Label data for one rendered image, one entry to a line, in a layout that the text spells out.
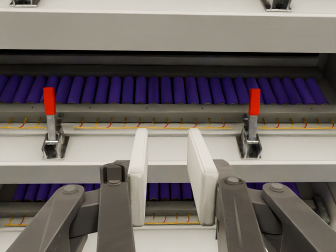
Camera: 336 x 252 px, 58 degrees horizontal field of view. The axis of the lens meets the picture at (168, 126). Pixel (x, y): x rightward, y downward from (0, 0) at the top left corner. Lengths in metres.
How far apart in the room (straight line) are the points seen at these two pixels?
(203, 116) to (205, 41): 0.14
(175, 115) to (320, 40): 0.21
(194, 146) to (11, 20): 0.25
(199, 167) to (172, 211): 0.40
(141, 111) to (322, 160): 0.26
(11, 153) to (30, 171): 0.04
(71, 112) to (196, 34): 0.21
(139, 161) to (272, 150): 0.32
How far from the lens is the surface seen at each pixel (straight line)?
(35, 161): 0.44
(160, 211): 0.56
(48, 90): 0.41
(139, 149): 0.17
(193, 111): 0.44
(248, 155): 0.43
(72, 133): 0.45
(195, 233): 0.56
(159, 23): 0.34
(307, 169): 0.47
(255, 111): 0.42
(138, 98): 0.47
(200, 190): 0.15
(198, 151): 0.17
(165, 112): 0.44
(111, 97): 0.47
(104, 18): 0.34
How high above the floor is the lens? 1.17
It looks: 29 degrees down
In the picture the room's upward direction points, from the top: 1 degrees clockwise
